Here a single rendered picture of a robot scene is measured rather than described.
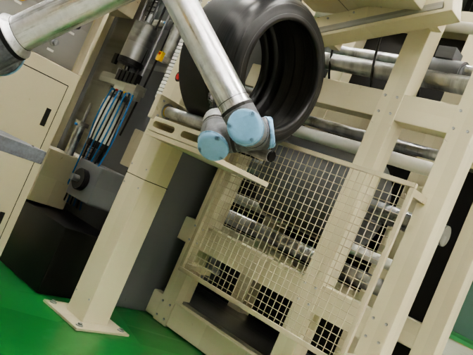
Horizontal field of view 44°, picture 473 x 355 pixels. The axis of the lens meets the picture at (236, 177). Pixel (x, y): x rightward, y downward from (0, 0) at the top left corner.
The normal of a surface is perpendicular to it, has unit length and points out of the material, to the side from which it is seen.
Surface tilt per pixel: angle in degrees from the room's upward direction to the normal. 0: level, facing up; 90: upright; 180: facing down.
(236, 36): 87
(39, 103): 90
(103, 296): 90
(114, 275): 90
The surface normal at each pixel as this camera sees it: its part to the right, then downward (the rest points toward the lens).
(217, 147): -0.17, 0.58
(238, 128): -0.14, 0.05
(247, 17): 0.15, -0.26
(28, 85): 0.69, 0.28
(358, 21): -0.61, -0.29
